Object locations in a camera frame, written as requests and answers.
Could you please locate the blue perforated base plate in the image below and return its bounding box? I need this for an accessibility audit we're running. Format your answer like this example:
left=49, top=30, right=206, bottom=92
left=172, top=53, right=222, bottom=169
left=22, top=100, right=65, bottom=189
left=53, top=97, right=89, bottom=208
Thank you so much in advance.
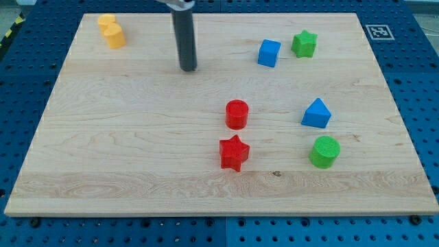
left=1, top=0, right=438, bottom=246

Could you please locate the wooden board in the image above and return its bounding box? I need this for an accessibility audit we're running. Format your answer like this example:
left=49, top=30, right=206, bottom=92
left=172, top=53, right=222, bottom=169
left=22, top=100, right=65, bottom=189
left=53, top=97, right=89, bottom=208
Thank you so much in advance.
left=5, top=13, right=438, bottom=217

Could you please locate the yellow heart block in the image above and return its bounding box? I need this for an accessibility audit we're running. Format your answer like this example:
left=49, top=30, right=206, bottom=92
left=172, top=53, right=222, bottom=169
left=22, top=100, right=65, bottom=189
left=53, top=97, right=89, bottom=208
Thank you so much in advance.
left=97, top=13, right=126, bottom=49

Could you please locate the green star block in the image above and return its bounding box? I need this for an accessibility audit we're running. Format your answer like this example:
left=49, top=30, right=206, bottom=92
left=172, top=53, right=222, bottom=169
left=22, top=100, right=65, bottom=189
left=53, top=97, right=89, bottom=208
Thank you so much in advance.
left=291, top=30, right=318, bottom=58

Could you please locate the red cylinder block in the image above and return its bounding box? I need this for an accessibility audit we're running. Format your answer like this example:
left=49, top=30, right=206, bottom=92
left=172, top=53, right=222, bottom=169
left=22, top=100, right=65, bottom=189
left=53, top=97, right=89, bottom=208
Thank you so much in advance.
left=225, top=99, right=249, bottom=130

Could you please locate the white fiducial marker tag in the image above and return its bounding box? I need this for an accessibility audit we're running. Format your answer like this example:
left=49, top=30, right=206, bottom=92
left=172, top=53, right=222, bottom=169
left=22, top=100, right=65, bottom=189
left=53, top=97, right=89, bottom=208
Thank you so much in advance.
left=366, top=24, right=394, bottom=40

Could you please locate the red star block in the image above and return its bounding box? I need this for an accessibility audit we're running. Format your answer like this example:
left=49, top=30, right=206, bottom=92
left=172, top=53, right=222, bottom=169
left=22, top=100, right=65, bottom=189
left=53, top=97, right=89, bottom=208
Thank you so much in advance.
left=219, top=134, right=250, bottom=172

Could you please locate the green cylinder block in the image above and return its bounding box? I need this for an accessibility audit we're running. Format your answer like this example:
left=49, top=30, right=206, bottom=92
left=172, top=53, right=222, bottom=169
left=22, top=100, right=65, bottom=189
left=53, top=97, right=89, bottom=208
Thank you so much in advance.
left=309, top=136, right=341, bottom=169

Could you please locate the blue cube block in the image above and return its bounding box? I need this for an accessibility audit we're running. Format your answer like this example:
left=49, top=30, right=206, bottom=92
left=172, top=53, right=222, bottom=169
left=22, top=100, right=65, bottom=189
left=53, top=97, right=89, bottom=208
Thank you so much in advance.
left=257, top=39, right=281, bottom=67

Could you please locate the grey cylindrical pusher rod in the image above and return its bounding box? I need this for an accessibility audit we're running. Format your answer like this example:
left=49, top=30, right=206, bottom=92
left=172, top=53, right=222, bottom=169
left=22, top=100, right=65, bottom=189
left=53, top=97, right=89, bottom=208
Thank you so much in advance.
left=171, top=9, right=197, bottom=72

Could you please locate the blue triangle block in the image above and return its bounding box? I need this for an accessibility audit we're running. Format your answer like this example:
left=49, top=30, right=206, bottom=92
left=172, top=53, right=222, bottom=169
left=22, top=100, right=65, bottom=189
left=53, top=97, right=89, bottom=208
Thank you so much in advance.
left=301, top=97, right=331, bottom=128

